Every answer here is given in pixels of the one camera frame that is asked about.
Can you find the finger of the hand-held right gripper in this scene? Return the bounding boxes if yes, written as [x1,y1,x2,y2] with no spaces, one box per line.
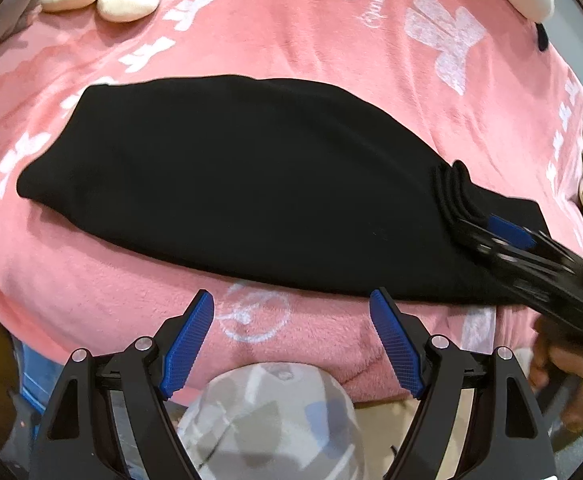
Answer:
[451,217,583,313]
[486,213,583,273]

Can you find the pink printed fleece blanket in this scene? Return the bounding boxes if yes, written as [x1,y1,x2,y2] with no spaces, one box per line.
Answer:
[0,0,583,401]

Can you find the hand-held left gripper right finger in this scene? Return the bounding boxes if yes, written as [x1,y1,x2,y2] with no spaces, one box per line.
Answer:
[369,287,557,480]

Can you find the black pants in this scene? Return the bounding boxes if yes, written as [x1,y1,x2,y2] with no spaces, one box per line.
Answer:
[17,75,552,307]

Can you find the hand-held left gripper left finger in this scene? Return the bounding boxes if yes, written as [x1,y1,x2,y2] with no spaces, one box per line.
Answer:
[28,289,215,480]

